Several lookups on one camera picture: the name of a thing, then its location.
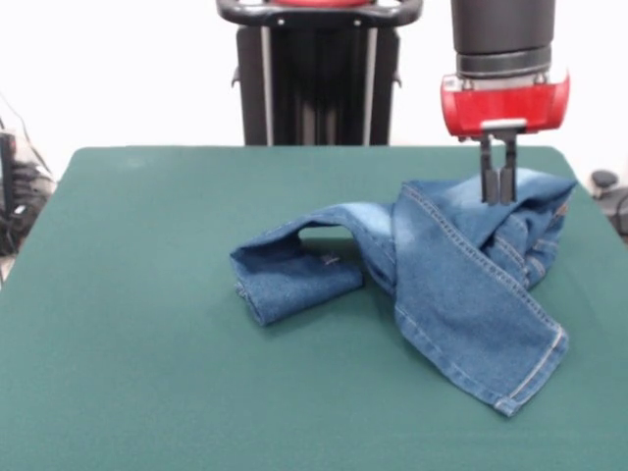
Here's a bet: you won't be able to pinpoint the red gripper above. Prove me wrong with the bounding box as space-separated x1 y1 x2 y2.
439 70 572 205

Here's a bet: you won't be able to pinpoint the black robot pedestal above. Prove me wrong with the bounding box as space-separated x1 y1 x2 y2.
215 0 422 146

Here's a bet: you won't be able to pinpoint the dark green table cloth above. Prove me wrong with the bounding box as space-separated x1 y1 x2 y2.
0 144 628 471

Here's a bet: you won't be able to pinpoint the blue denim jeans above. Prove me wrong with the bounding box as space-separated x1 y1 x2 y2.
229 169 579 418

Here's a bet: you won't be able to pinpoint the black cable bundle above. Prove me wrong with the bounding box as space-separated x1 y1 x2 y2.
0 161 54 257

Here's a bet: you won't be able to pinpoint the black equipment box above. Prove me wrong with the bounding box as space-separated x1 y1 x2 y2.
0 131 16 217

